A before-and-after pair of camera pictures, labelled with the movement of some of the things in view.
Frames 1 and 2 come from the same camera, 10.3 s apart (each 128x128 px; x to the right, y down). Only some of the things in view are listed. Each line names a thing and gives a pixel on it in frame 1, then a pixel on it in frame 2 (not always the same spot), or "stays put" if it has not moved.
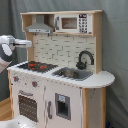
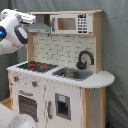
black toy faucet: x=82 y=65 stays put
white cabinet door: x=63 y=105 stays put
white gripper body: x=22 y=43 to x=25 y=18
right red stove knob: x=34 y=83 stays put
